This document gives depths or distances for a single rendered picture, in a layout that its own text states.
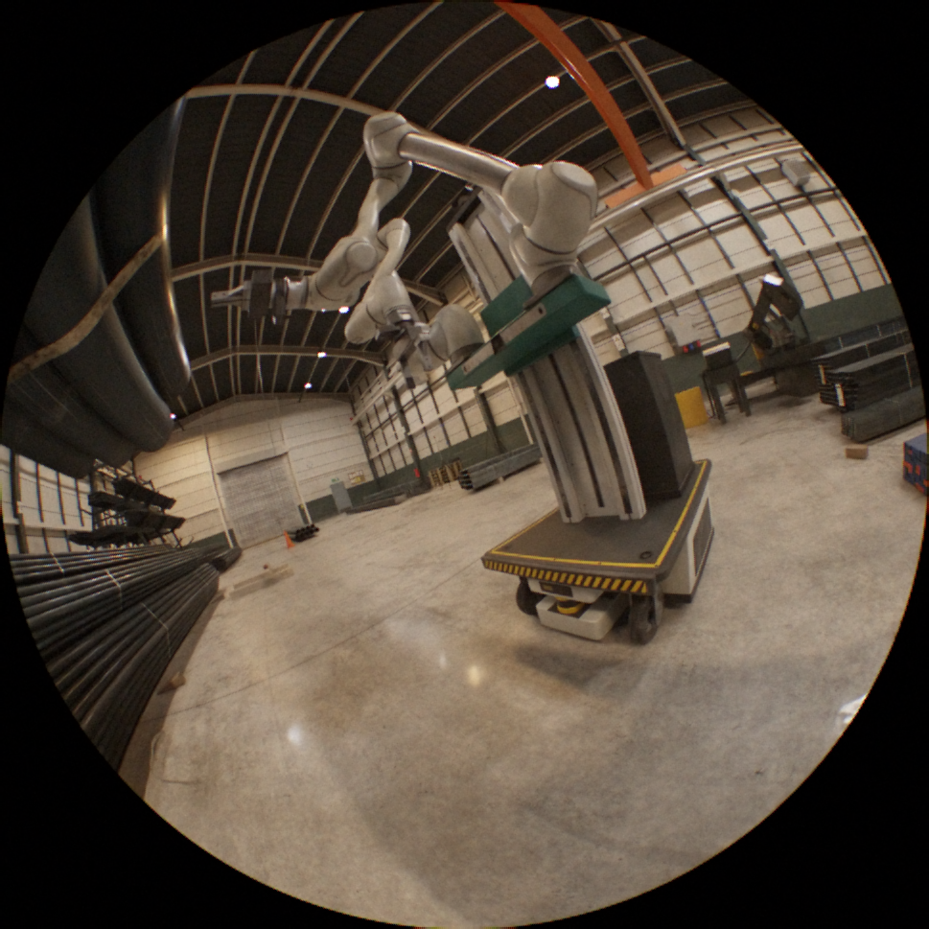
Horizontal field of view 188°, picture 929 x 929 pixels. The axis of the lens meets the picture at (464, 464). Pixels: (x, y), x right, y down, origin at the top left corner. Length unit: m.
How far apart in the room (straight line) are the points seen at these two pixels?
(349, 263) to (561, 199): 0.45
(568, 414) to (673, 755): 1.06
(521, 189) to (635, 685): 1.21
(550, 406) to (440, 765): 1.19
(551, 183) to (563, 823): 1.24
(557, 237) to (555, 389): 0.56
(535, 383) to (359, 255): 0.74
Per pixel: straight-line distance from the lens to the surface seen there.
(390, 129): 1.03
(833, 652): 0.95
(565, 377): 1.03
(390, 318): 0.91
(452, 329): 1.09
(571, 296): 0.73
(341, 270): 0.64
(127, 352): 0.68
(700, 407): 4.87
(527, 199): 0.72
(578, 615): 0.91
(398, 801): 0.85
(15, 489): 11.74
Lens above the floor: 0.69
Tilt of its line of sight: 1 degrees down
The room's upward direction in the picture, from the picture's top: 19 degrees counter-clockwise
